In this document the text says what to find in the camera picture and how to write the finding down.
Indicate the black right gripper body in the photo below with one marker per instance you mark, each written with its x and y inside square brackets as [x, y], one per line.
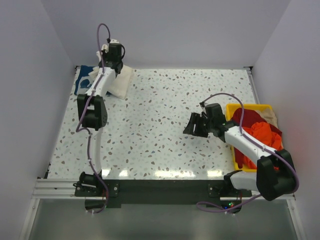
[203, 125]

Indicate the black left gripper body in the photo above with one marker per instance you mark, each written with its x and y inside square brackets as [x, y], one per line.
[104, 56]

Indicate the cream white t shirt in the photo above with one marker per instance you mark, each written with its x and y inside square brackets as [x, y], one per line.
[119, 86]

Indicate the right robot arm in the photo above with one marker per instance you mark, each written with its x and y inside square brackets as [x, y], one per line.
[275, 173]

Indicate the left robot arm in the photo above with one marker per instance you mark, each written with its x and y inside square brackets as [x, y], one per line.
[91, 107]

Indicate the folded blue printed t shirt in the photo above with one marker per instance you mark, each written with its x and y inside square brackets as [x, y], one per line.
[90, 79]

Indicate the dark red t shirt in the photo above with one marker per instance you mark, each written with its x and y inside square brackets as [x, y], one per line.
[250, 116]

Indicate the orange t shirt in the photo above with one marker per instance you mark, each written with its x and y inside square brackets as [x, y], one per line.
[265, 133]

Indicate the beige t shirt in bin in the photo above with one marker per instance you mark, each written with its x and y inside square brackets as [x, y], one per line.
[269, 116]

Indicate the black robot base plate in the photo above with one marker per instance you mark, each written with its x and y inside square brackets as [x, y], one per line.
[115, 193]

